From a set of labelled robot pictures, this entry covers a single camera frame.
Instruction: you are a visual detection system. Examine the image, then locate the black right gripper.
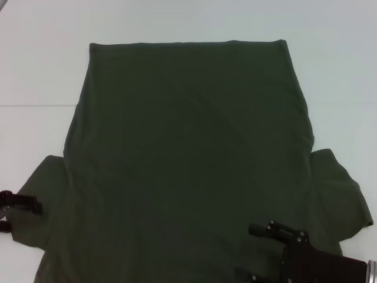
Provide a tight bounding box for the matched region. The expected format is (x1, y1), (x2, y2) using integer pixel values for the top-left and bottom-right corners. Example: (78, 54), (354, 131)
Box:
(246, 219), (369, 283)

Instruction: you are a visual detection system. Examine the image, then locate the dark green shirt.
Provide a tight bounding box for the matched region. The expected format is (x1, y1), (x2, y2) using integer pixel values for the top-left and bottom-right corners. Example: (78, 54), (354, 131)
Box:
(8, 39), (374, 283)

